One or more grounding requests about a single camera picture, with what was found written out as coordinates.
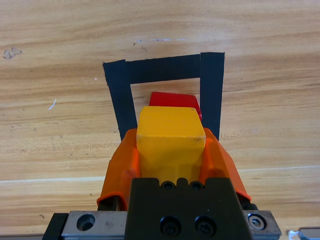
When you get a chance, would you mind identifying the yellow block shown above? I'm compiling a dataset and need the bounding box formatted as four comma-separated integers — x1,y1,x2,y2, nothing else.
135,105,207,185

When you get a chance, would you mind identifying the red block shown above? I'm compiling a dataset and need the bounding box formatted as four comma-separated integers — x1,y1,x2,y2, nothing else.
148,91,204,121

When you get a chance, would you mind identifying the black tape square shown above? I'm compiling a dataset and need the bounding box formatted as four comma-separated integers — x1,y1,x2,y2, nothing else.
102,51,225,142

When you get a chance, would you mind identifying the silver metal piece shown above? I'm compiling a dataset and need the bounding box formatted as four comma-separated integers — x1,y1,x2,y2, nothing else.
288,226,320,240

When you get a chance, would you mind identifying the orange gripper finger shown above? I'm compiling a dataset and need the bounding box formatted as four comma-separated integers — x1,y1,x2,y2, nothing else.
96,128,141,211
198,127,259,212

